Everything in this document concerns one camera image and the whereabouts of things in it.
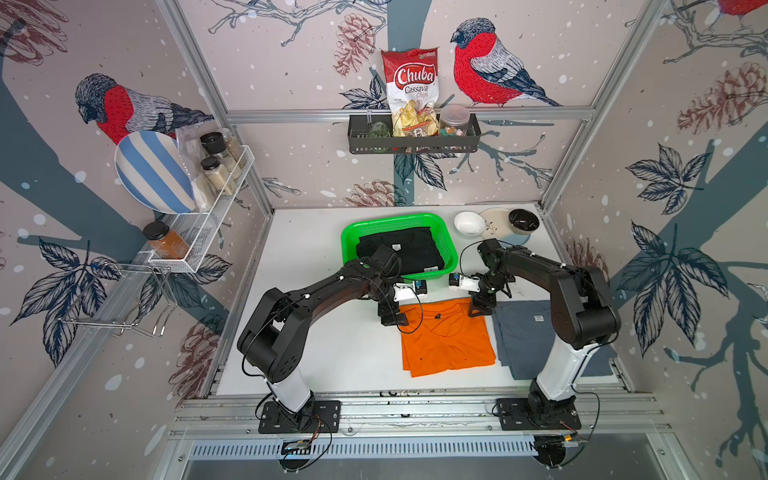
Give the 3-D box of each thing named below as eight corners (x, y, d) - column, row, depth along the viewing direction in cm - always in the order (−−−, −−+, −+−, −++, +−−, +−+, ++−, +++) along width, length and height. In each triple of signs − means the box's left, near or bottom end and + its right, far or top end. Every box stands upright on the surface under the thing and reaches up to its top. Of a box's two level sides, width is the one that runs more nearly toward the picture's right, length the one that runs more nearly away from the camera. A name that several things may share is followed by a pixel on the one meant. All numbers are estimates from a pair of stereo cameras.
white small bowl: (466, 246, 114) (469, 234, 108) (447, 230, 119) (450, 218, 113) (483, 234, 118) (488, 222, 112) (465, 219, 123) (468, 206, 117)
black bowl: (508, 239, 113) (514, 228, 108) (502, 219, 119) (507, 208, 114) (536, 238, 113) (542, 228, 108) (528, 219, 119) (534, 208, 114)
